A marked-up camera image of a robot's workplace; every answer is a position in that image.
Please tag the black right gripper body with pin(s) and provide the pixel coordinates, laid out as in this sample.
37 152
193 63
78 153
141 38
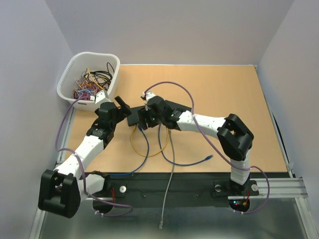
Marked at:
157 118

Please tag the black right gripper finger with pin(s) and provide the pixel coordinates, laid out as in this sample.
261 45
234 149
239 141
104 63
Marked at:
142 118
149 121

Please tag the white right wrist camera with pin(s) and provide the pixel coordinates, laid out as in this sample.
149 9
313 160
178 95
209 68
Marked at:
147 96

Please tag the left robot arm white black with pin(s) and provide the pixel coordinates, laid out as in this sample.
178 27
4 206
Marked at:
64 188

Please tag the aluminium mounting rail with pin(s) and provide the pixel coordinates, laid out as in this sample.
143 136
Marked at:
278 188

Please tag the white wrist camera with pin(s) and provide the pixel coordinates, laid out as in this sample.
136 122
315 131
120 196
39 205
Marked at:
101 97
147 96

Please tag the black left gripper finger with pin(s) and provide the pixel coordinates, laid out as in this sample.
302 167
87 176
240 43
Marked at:
126 110
120 101

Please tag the white plastic basket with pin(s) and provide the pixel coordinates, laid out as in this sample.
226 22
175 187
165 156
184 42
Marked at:
76 66

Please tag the black network switch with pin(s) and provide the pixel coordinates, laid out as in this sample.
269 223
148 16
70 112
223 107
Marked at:
133 119
176 106

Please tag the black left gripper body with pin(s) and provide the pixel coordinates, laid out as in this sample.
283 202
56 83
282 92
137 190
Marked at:
119 116

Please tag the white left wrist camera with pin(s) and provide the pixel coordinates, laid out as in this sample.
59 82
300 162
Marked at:
101 97

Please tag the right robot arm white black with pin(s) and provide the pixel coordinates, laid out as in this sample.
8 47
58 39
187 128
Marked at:
233 135

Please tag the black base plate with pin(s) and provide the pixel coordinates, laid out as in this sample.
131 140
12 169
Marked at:
152 190

